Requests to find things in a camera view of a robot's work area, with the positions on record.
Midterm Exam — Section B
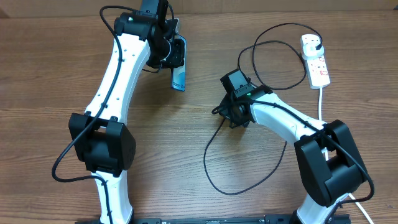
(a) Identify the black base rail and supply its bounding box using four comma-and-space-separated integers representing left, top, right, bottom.
74, 213, 352, 224

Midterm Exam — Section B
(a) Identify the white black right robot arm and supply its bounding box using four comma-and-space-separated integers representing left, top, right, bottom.
212, 85, 374, 223

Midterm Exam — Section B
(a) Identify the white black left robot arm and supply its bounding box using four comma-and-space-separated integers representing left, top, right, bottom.
68, 9, 187, 223

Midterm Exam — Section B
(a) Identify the blue screen smartphone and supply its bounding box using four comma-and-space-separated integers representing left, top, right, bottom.
171, 35, 187, 91

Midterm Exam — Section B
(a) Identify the brown cardboard backdrop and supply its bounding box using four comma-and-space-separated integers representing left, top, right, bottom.
1, 0, 397, 18

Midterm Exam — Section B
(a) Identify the white power strip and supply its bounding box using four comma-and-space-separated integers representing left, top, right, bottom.
300, 34, 330, 89

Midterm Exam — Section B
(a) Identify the white charger plug adapter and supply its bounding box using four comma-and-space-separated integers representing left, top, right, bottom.
302, 44, 325, 60

